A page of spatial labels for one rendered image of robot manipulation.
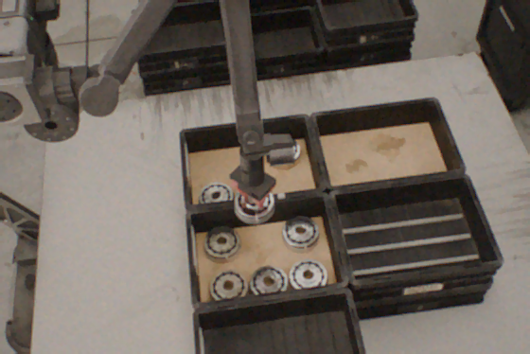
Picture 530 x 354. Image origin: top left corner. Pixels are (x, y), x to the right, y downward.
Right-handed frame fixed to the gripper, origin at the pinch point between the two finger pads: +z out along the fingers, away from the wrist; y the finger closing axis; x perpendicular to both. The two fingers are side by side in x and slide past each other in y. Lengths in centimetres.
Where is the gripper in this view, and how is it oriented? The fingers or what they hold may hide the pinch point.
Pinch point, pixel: (254, 199)
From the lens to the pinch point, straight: 167.1
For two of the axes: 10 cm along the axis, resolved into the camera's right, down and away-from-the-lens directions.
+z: 0.1, 5.9, 8.1
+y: -7.8, -5.0, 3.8
